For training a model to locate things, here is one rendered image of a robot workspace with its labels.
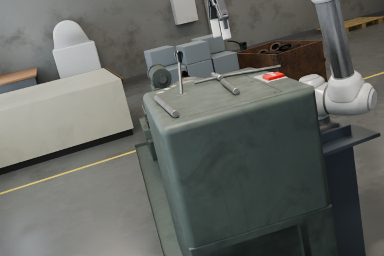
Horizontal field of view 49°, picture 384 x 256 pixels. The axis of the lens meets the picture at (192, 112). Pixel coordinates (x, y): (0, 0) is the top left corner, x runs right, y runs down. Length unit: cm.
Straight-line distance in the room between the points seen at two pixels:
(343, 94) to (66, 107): 399
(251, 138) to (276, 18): 969
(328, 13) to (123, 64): 788
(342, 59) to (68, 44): 706
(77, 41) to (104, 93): 326
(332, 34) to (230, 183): 97
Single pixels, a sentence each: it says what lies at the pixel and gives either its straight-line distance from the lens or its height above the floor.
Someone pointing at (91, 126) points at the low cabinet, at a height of 27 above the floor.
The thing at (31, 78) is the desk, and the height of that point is 80.
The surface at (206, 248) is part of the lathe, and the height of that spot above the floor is 85.
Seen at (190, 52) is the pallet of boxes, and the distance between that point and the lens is 517.
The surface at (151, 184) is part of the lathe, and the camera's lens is 266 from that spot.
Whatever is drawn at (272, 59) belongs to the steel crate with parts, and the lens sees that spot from 539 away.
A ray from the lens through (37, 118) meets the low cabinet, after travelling 550.
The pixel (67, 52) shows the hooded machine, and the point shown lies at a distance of 859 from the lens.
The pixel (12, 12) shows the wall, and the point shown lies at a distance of 942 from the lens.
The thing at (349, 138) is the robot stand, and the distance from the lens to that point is 227.
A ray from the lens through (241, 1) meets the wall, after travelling 1045.
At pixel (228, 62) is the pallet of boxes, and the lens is 536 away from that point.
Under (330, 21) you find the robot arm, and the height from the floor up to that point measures 135.
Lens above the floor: 159
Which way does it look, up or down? 15 degrees down
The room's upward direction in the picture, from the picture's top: 12 degrees counter-clockwise
